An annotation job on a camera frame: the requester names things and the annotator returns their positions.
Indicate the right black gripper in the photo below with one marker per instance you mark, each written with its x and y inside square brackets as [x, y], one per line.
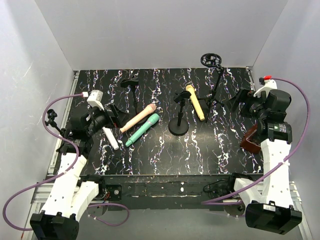
[245, 102]

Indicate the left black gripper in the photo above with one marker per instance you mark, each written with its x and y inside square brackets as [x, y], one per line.
[110, 115]

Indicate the yellow microphone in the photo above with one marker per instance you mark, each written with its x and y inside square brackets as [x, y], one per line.
[195, 102]

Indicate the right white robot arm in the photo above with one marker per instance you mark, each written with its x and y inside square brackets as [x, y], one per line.
[272, 209]

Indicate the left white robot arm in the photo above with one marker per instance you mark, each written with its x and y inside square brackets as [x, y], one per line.
[71, 194]

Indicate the black rear mic stand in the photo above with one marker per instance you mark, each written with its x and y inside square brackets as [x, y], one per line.
[133, 83]

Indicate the black round-base mic stand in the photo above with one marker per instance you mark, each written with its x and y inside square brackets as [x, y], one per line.
[178, 126]

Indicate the small black tripod stand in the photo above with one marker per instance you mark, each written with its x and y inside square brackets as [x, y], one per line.
[56, 125]

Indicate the white microphone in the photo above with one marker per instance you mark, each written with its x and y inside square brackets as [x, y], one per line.
[110, 136]

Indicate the pink microphone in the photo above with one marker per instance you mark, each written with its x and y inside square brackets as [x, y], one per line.
[149, 109]

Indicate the green microphone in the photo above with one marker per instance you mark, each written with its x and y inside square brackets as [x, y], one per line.
[148, 124]

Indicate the brown box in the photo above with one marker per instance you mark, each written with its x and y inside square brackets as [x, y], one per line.
[248, 143]

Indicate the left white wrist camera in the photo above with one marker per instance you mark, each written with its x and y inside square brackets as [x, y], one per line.
[94, 99]

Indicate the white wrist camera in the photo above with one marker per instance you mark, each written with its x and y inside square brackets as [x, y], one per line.
[94, 99]
[268, 84]

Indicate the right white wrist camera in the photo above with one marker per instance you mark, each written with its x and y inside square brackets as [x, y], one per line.
[268, 84]

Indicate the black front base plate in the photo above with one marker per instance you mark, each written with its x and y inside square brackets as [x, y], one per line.
[160, 192]

